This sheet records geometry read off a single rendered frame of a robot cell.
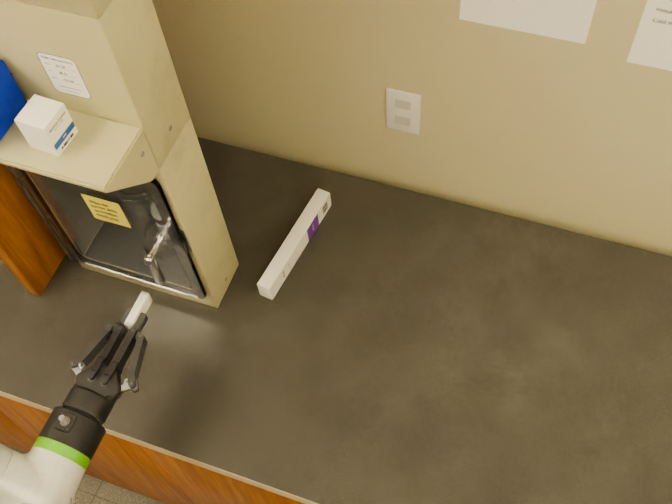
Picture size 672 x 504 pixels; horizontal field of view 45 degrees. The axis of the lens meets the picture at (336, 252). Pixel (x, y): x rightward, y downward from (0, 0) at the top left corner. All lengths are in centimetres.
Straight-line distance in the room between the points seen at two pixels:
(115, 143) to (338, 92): 60
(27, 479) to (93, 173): 48
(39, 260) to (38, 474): 55
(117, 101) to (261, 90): 61
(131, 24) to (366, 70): 58
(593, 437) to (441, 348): 32
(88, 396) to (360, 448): 49
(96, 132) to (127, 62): 13
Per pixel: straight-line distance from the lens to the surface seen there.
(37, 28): 114
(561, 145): 159
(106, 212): 146
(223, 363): 160
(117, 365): 141
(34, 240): 172
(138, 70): 116
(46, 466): 135
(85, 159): 119
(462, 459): 151
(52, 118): 117
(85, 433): 136
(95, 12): 105
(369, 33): 150
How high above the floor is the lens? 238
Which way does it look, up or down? 59 degrees down
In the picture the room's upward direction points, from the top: 7 degrees counter-clockwise
